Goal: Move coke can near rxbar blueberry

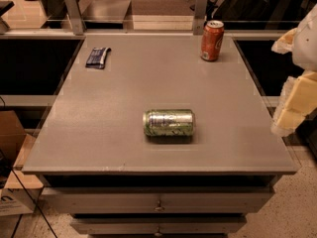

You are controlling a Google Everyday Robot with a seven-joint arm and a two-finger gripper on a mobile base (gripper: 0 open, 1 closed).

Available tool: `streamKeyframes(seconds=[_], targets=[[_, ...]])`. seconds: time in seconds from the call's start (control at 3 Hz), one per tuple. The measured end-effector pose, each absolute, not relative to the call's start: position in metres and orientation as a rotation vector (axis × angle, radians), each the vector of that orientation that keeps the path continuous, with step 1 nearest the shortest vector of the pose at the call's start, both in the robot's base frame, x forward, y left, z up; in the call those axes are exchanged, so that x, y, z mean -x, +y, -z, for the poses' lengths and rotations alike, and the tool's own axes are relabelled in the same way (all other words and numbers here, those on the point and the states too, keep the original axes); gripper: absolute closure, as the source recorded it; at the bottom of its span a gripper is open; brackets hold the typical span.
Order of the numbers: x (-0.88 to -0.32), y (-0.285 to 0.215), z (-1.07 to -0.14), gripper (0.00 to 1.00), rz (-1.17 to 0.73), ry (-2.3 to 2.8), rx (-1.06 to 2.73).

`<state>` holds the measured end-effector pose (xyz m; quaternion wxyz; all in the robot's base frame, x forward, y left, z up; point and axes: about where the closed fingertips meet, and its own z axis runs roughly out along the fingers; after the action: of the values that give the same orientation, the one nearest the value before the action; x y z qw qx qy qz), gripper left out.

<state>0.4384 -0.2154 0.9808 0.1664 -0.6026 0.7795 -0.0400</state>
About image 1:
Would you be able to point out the right metal bracket post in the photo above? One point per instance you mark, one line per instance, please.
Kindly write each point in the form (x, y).
(199, 16)

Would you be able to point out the orange coke can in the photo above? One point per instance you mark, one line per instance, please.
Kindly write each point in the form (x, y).
(212, 40)

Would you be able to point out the metal bracket post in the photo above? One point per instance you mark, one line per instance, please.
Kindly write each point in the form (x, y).
(74, 16)
(199, 16)

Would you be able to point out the green silver can lying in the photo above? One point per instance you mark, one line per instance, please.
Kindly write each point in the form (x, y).
(169, 122)

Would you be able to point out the grey drawer cabinet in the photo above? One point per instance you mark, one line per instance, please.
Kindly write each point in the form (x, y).
(102, 168)

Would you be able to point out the drawer knob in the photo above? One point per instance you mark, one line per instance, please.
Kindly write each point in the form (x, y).
(159, 207)
(158, 234)

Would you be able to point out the left metal bracket post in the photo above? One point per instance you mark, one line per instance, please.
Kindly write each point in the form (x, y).
(74, 16)

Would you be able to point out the lower drawer knob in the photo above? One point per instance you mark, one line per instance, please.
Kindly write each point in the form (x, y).
(158, 234)

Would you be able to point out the cardboard box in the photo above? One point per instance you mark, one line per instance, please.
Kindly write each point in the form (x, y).
(19, 193)

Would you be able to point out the blue rxbar wrapper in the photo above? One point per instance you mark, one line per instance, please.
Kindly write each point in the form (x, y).
(97, 58)

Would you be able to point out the upper drawer knob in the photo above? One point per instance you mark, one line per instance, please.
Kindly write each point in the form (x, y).
(159, 207)

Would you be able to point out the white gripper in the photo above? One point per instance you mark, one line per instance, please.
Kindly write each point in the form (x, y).
(306, 45)

